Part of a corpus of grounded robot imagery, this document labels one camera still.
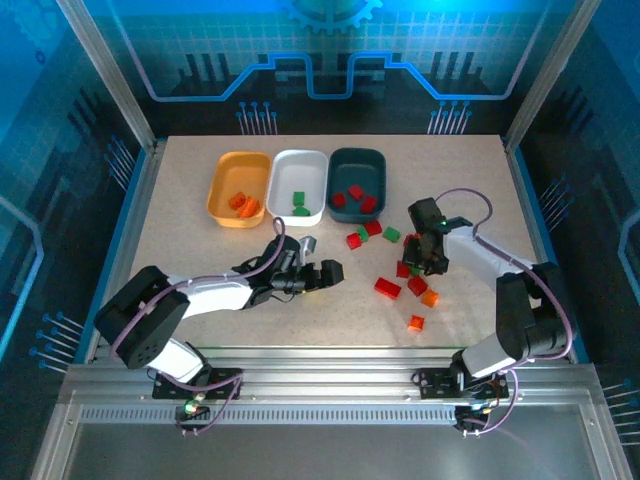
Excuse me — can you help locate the long red lego brick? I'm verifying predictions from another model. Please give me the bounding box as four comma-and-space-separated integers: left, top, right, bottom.
374, 277, 403, 300

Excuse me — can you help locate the dark teal plastic bin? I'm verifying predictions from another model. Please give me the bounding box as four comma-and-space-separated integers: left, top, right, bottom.
325, 146, 388, 225

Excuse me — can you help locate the aluminium base beam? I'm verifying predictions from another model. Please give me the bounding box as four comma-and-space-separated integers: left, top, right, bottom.
59, 347, 609, 409

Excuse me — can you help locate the white plastic bin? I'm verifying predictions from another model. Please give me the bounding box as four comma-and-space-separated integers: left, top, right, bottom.
266, 148, 330, 227

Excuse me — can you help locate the yellow-orange plastic bin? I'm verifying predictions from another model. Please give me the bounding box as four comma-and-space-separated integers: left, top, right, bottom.
206, 150, 272, 230

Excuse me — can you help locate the status LED control box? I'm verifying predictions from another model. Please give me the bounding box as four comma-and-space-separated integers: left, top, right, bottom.
455, 399, 496, 437
175, 398, 211, 437

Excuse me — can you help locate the grey metal lower panel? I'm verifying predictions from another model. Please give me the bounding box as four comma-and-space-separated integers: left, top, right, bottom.
64, 424, 601, 480

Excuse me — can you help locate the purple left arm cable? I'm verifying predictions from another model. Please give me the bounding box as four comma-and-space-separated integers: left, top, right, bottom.
108, 216, 287, 361

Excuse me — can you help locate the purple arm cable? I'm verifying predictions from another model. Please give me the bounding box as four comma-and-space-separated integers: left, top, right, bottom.
435, 187, 575, 361
108, 216, 287, 361

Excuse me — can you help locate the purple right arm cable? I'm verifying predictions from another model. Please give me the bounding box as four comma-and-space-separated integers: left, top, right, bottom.
435, 187, 575, 361

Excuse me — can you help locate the blue-edged side rail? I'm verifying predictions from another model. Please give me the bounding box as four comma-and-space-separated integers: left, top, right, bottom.
74, 139, 169, 364
501, 134, 594, 365

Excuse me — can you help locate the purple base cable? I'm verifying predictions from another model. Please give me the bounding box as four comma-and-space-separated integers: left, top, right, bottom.
174, 372, 246, 437
459, 369, 521, 436

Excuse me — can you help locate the slotted metal cable duct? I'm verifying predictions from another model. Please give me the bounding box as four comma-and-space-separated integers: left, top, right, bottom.
78, 407, 459, 426

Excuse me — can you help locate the aluminium frame post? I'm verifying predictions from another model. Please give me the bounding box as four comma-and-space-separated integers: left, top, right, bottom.
502, 0, 601, 151
55, 0, 160, 151

